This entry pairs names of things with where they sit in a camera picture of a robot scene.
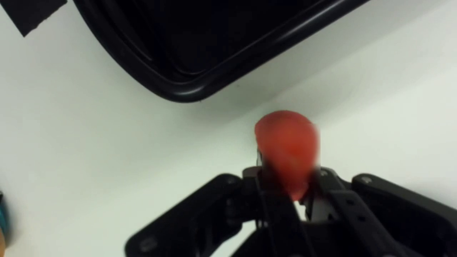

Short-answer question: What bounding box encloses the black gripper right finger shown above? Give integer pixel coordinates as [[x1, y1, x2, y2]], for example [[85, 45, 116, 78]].
[[305, 168, 457, 257]]

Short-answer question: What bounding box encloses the black baking tray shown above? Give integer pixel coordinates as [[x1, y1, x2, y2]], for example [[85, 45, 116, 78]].
[[73, 0, 370, 105]]

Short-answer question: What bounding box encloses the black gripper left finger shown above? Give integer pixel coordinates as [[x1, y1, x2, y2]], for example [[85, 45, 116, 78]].
[[125, 166, 316, 257]]

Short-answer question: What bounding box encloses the orange toy fruit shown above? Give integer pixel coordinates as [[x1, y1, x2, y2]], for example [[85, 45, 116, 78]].
[[253, 111, 320, 203]]

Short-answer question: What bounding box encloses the long black tape strip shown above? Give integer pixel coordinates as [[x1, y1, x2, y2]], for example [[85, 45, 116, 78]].
[[0, 0, 69, 39]]

